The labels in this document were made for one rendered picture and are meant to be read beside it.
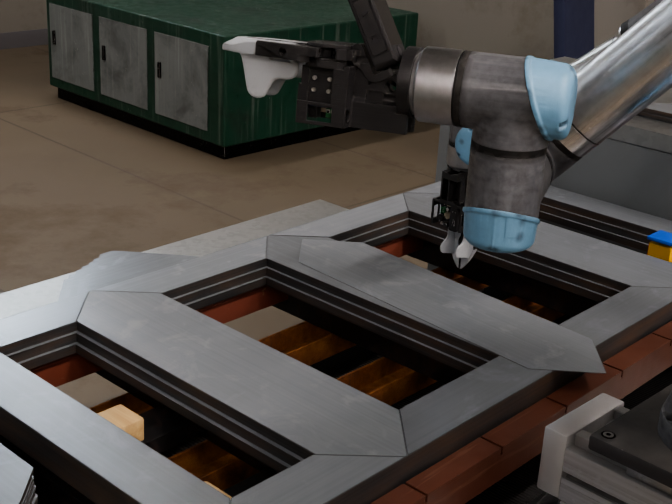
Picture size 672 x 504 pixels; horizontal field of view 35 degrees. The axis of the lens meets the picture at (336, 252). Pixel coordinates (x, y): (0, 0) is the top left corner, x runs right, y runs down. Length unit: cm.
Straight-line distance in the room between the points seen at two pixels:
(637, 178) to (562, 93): 162
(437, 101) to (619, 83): 20
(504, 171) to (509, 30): 537
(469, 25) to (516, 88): 556
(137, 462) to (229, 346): 37
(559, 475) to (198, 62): 453
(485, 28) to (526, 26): 29
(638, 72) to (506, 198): 19
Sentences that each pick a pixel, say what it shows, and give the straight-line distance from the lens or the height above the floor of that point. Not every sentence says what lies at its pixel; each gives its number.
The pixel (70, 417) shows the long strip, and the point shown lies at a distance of 161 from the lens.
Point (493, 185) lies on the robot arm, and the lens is 106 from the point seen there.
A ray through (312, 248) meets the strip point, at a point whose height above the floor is 87.
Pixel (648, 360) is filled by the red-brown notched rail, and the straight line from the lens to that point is 201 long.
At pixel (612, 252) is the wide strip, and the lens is 234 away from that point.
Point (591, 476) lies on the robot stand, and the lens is 137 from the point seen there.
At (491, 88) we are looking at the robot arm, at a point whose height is 145.
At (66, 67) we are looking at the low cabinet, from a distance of 677.
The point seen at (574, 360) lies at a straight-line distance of 184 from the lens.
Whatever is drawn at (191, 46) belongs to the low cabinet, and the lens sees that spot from 574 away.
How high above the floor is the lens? 167
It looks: 22 degrees down
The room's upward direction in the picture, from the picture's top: 3 degrees clockwise
